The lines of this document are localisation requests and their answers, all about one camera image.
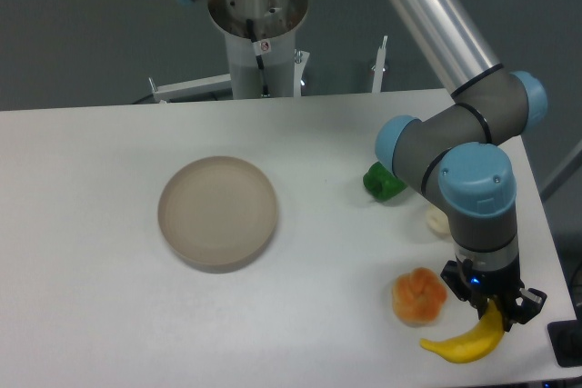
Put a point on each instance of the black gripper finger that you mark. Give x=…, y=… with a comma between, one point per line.
x=520, y=307
x=461, y=287

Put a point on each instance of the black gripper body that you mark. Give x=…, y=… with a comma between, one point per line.
x=493, y=284

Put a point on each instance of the yellow toy banana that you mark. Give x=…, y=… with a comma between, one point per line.
x=473, y=345

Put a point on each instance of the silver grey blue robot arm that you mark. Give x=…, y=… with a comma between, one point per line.
x=453, y=159

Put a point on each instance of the black device at table edge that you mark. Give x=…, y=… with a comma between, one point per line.
x=565, y=338

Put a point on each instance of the white toy garlic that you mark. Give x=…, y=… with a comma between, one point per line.
x=437, y=221

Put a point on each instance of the green toy bell pepper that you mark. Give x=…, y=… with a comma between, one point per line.
x=381, y=184

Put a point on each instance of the grey metal table leg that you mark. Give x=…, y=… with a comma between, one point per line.
x=564, y=170

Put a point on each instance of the beige round plate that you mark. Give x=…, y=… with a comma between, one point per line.
x=218, y=213

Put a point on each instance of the white metal upright bracket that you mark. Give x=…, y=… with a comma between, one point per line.
x=380, y=67

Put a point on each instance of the white metal mounting bracket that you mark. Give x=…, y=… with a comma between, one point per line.
x=191, y=91

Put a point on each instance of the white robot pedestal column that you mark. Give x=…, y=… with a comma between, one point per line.
x=260, y=38

